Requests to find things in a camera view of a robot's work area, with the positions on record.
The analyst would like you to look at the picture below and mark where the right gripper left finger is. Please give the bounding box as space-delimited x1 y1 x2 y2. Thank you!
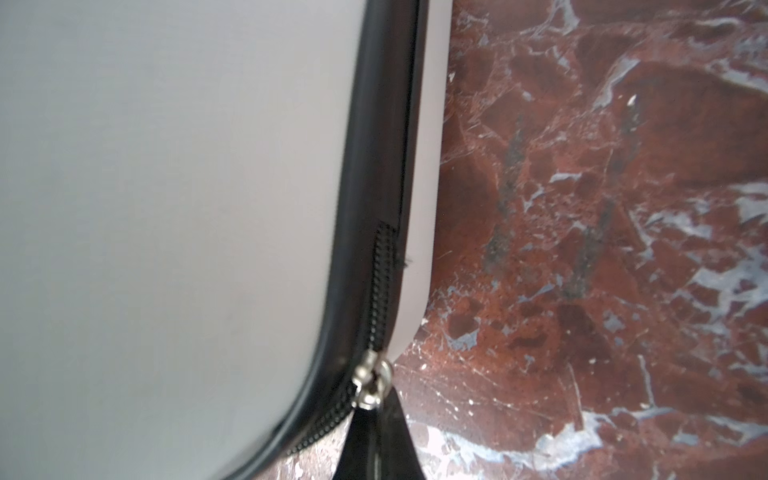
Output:
332 410 375 480

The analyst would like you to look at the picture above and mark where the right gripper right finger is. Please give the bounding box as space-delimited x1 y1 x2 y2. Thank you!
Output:
374 389 425 480

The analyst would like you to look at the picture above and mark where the black and white suitcase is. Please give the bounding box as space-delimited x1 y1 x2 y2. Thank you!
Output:
1 1 453 479

